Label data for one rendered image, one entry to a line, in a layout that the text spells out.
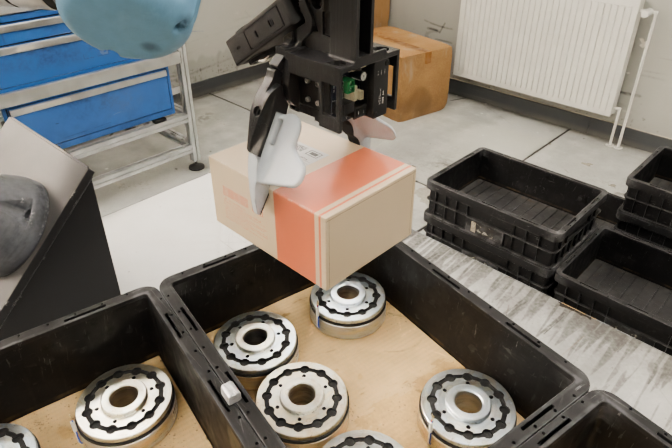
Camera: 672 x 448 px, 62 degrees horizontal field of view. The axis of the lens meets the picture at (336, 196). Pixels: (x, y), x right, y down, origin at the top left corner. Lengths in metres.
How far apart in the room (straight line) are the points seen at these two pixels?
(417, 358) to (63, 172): 0.57
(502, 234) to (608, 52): 1.94
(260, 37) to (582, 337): 0.73
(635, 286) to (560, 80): 1.91
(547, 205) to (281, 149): 1.37
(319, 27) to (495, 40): 3.15
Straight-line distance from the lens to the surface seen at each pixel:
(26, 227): 0.89
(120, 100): 2.68
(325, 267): 0.48
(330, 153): 0.55
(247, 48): 0.52
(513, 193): 1.81
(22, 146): 1.05
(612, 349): 1.02
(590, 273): 1.73
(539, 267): 1.52
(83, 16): 0.35
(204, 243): 1.17
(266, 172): 0.48
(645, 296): 1.71
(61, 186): 0.91
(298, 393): 0.67
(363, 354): 0.74
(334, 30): 0.44
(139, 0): 0.33
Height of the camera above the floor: 1.37
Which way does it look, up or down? 31 degrees down
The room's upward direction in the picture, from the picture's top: straight up
